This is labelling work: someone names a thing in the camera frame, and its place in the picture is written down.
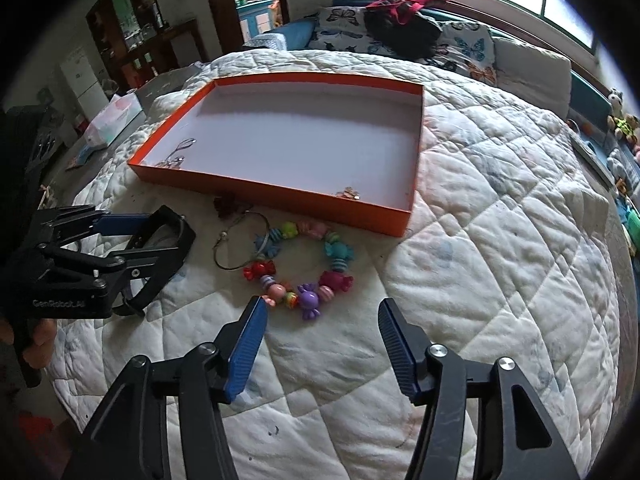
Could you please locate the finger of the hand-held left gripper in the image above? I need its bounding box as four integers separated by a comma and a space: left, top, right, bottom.
30, 205, 152, 250
37, 245, 173, 288

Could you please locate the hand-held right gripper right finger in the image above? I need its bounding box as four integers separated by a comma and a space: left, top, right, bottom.
377, 298, 582, 480

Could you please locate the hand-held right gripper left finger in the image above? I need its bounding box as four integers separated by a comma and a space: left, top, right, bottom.
60, 296, 269, 480

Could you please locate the black smart watch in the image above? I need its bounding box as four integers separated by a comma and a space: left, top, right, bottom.
117, 205, 197, 317

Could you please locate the colourful candy bead bracelet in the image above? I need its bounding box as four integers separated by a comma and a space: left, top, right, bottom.
243, 220, 357, 322

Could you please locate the silver bangle with beads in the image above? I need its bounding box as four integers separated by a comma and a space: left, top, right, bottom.
214, 211, 272, 272

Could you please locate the orange shallow box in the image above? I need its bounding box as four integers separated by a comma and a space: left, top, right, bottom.
127, 72, 425, 237

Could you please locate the person's left hand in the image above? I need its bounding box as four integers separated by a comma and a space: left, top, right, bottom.
0, 317, 60, 377

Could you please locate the blue booklet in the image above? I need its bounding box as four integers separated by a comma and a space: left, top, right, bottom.
69, 147, 102, 169

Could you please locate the soft tissue pack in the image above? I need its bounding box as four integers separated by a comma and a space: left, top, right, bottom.
82, 92, 143, 148

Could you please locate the white quilted blanket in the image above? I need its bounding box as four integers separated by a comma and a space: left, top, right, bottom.
47, 47, 626, 480

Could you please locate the white refrigerator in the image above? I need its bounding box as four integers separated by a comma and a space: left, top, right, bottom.
60, 45, 108, 126

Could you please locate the dark wooden desk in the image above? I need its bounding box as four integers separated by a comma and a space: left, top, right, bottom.
142, 19, 208, 73

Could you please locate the dark wooden glass cabinet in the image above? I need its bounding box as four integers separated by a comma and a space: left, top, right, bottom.
85, 0, 201, 86

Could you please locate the white lace cloth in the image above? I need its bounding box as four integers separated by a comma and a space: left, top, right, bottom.
245, 30, 286, 52

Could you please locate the light blue cabinet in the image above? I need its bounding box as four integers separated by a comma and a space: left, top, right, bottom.
237, 0, 278, 41

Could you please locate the blue cushion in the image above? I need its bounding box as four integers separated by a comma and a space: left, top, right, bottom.
272, 20, 318, 51

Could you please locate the green plastic toy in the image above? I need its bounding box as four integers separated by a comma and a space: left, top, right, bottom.
622, 207, 640, 256

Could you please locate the butterfly print pillow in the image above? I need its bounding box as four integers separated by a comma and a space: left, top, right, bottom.
430, 22, 498, 86
307, 6, 381, 53

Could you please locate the white blue plush toy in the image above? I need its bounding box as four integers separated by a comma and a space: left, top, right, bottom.
606, 152, 631, 181

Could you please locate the plain white pillow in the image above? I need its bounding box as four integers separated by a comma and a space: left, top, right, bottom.
492, 37, 573, 121

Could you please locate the yellow green bear plush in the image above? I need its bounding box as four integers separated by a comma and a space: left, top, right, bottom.
607, 114, 640, 143

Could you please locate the black bag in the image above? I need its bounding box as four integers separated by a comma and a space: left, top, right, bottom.
364, 7, 443, 58

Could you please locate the silver chain necklace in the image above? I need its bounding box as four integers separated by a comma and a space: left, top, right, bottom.
155, 137, 196, 167

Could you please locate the dark wooden door frame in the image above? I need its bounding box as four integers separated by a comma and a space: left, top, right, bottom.
200, 0, 291, 53

